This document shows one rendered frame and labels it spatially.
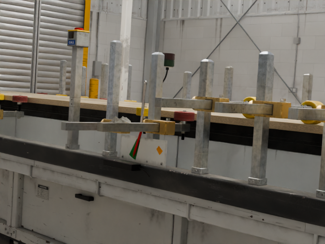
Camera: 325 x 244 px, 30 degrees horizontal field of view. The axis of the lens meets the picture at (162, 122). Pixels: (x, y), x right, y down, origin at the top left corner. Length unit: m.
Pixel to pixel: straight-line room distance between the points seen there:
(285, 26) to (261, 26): 0.50
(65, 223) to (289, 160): 1.42
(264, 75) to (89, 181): 1.02
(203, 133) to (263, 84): 0.30
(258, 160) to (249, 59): 9.13
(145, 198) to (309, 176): 0.65
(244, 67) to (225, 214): 9.08
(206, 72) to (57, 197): 1.40
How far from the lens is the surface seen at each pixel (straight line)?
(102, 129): 2.07
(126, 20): 3.93
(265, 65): 1.95
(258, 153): 1.96
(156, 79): 2.28
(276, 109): 1.91
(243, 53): 11.15
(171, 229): 2.56
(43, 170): 2.91
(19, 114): 3.34
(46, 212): 3.33
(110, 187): 2.53
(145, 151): 2.31
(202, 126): 2.11
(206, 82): 2.11
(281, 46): 10.68
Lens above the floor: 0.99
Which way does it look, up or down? 3 degrees down
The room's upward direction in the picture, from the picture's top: 4 degrees clockwise
